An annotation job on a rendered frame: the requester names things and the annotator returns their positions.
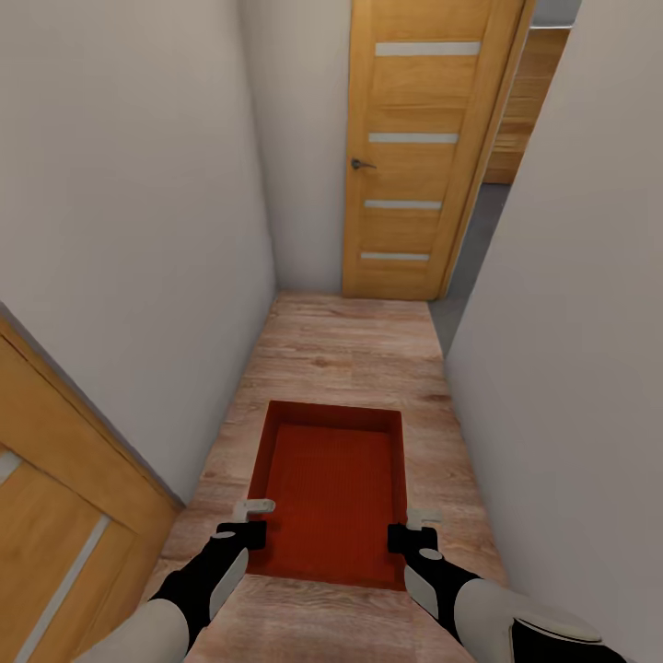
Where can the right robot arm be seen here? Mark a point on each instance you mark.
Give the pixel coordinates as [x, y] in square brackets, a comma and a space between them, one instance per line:
[494, 624]

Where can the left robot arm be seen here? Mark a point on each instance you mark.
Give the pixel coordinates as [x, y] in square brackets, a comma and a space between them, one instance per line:
[166, 627]

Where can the garage door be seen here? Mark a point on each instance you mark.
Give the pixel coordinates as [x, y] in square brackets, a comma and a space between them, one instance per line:
[536, 67]

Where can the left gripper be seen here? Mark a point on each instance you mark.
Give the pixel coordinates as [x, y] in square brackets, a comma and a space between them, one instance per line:
[255, 531]

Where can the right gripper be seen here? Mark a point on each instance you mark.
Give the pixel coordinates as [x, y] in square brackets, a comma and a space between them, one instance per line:
[399, 537]

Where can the storage box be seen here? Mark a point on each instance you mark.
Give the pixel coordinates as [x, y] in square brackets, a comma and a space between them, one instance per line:
[337, 477]

